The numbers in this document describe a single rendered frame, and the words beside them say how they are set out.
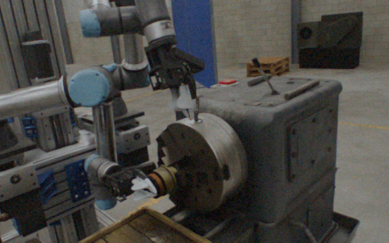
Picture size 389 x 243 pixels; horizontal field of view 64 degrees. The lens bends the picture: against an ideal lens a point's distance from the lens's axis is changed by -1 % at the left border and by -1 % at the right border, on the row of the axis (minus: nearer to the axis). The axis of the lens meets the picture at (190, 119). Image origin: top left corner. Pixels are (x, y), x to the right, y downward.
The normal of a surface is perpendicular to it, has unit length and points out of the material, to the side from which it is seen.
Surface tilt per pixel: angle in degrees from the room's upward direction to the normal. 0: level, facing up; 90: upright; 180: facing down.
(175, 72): 72
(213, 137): 42
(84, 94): 89
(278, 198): 89
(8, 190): 90
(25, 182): 90
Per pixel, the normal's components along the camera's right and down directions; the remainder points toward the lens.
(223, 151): 0.55, -0.36
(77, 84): 0.24, 0.25
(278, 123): 0.69, 0.13
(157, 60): 0.62, -0.15
